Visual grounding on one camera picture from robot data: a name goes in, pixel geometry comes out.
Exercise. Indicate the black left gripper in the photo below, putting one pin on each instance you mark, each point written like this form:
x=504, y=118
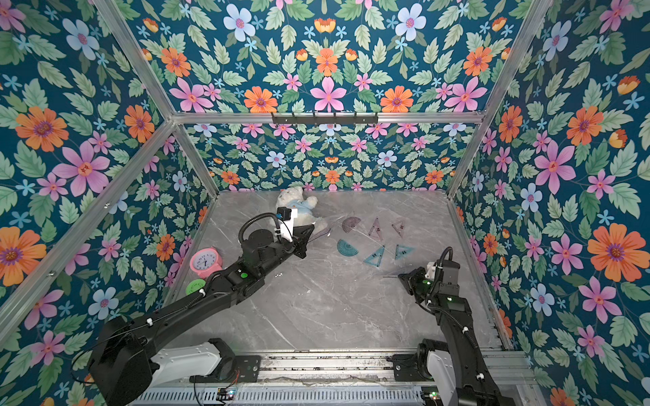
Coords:
x=300, y=241

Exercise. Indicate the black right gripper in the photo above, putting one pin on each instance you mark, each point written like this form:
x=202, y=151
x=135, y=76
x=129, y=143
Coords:
x=409, y=279

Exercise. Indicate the teal triangle ruler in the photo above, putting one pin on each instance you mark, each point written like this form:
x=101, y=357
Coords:
x=402, y=251
x=375, y=259

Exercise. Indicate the teal protractor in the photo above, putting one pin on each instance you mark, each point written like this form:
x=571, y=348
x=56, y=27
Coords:
x=346, y=249

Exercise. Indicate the purple protractor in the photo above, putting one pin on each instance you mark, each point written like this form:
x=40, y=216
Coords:
x=350, y=223

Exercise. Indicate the purple wide triangle ruler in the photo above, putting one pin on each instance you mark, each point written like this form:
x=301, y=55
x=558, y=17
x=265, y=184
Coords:
x=399, y=226

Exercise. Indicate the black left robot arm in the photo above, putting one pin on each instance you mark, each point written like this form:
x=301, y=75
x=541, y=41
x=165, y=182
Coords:
x=131, y=356

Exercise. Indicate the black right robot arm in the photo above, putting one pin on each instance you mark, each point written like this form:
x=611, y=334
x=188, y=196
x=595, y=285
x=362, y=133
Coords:
x=456, y=365

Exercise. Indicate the white teddy bear blue shirt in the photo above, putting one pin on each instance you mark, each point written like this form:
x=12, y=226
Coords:
x=302, y=208

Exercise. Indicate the pink alarm clock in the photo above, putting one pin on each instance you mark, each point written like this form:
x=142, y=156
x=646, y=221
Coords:
x=205, y=262

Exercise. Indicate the green small jar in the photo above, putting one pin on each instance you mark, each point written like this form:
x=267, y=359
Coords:
x=195, y=286

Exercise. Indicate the white vent grille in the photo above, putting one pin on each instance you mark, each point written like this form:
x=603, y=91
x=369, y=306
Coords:
x=285, y=396

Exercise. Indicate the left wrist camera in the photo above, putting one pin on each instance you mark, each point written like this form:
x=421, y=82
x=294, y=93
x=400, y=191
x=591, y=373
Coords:
x=287, y=217

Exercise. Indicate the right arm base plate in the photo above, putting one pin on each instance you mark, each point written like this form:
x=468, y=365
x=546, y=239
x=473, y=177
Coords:
x=411, y=368

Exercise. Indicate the black hook rail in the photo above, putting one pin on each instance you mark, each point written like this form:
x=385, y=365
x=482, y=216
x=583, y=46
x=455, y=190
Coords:
x=324, y=118

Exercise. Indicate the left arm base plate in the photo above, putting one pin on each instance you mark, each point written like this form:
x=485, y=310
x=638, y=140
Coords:
x=233, y=370

